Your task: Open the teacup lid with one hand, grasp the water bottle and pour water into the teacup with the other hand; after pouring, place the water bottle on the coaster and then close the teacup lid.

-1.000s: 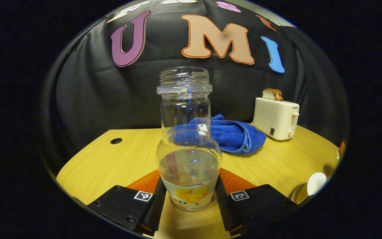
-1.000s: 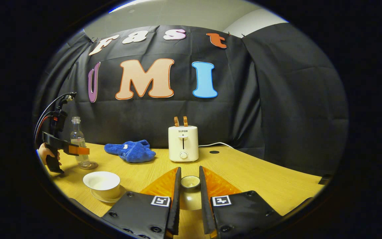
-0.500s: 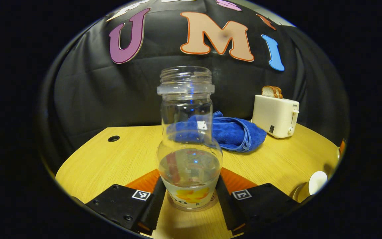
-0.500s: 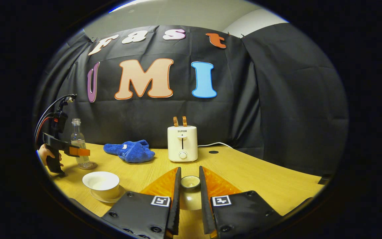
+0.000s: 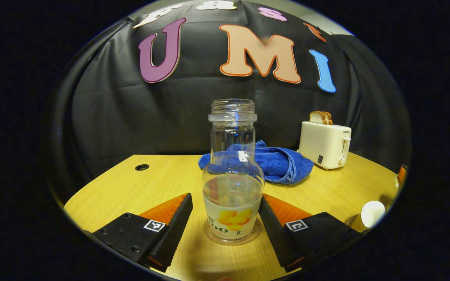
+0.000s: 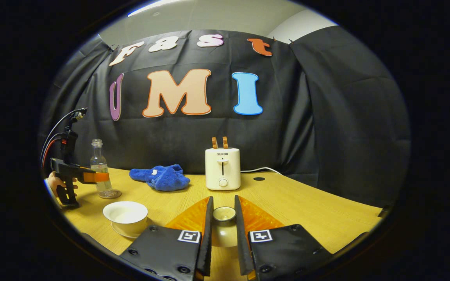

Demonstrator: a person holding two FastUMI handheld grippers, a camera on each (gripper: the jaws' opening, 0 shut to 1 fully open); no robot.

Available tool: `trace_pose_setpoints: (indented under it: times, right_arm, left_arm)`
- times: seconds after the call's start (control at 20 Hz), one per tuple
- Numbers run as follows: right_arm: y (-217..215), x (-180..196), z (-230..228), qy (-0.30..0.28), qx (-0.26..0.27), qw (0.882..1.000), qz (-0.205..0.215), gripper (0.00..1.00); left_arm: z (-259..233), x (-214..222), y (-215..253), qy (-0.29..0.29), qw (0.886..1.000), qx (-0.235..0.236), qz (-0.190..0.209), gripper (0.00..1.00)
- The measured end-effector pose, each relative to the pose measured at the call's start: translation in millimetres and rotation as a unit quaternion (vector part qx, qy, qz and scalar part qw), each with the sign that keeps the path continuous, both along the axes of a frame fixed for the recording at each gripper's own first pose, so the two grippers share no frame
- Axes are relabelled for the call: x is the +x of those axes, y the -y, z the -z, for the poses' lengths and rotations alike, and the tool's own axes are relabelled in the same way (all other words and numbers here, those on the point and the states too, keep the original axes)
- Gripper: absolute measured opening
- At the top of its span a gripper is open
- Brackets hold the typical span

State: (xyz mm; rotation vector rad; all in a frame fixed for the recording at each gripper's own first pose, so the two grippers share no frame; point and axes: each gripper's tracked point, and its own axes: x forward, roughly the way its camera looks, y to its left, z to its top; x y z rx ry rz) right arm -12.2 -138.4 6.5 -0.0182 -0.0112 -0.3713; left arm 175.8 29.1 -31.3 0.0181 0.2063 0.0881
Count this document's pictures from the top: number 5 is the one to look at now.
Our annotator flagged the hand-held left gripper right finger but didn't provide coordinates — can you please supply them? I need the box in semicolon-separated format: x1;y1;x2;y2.
259;194;362;273

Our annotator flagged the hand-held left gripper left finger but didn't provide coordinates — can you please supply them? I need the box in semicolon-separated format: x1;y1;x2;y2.
92;193;193;272

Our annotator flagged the cream ceramic teacup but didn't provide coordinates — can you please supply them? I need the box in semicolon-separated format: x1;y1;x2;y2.
351;201;386;233

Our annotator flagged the clear glass water bottle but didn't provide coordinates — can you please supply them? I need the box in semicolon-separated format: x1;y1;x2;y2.
202;98;265;240

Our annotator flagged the blue towel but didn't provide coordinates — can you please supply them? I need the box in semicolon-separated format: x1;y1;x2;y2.
198;140;314;185

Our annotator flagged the white toaster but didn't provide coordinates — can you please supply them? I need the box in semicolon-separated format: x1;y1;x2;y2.
298;121;352;170

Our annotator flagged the black backdrop cloth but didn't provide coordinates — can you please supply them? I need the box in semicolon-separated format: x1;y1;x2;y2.
49;0;411;192

